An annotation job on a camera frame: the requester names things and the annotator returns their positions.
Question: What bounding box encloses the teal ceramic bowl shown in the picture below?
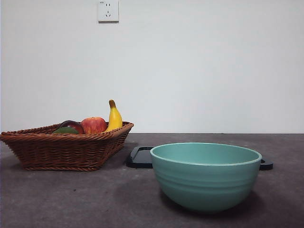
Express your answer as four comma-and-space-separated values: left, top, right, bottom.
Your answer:
149, 142, 263, 214

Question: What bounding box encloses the green avocado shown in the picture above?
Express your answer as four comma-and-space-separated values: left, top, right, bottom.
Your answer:
52, 126, 79, 134

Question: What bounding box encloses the yellow banana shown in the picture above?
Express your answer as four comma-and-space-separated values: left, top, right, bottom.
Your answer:
104, 99, 124, 133

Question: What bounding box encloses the black rectangular tray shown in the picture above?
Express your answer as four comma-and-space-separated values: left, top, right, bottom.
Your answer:
125, 146, 274, 171

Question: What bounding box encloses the red yellow apple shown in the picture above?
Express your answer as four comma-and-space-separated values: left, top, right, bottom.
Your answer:
80, 116, 108, 135

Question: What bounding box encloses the dark red plum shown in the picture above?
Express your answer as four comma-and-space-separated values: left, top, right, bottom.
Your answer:
58, 120, 86, 135

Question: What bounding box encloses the brown wicker basket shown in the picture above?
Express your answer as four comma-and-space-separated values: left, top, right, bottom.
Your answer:
0, 121, 135, 171

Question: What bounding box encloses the white wall socket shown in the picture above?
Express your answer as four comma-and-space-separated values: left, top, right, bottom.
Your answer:
98, 0, 120, 24

